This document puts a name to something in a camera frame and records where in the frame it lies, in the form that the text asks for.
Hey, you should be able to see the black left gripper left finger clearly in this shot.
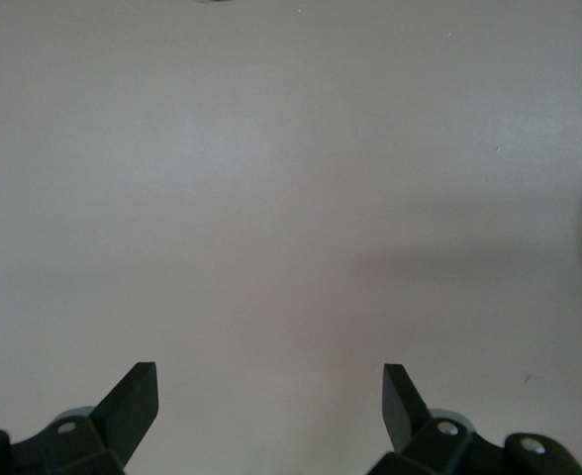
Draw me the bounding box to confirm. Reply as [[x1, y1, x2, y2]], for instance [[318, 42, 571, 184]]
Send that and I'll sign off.
[[0, 362, 159, 475]]

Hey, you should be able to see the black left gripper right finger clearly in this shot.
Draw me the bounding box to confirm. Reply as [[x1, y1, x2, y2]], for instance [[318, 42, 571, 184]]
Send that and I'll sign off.
[[369, 364, 582, 475]]

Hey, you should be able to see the brown table cover sheet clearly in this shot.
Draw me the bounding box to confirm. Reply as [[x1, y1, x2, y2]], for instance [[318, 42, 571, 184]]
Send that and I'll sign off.
[[0, 0, 582, 475]]

